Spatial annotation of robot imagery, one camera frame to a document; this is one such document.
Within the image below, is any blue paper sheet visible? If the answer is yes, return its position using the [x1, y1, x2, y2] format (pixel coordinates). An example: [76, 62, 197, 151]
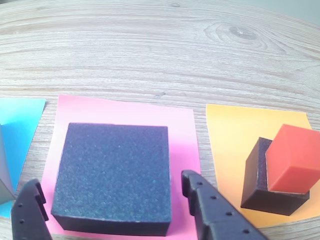
[0, 97, 47, 218]

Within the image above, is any small black cube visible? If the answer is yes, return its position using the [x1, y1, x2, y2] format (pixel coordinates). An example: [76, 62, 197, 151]
[240, 136, 310, 216]

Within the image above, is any medium black block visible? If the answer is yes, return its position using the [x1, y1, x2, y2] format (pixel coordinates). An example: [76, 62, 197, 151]
[50, 122, 173, 237]

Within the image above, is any large black block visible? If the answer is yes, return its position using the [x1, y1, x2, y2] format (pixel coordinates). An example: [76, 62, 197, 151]
[0, 123, 17, 206]

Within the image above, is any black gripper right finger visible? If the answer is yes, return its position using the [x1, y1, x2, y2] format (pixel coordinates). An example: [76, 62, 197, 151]
[181, 169, 270, 240]

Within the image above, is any pink paper sheet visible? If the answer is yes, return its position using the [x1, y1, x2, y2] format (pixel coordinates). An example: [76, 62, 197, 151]
[41, 94, 202, 240]

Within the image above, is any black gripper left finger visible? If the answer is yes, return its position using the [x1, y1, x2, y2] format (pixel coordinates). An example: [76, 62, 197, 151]
[11, 178, 53, 240]

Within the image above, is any small red cube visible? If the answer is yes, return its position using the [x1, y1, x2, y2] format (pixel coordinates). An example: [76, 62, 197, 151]
[264, 123, 320, 195]

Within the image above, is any orange paper sheet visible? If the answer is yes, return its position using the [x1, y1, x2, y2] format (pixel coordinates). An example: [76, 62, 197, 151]
[205, 103, 320, 229]

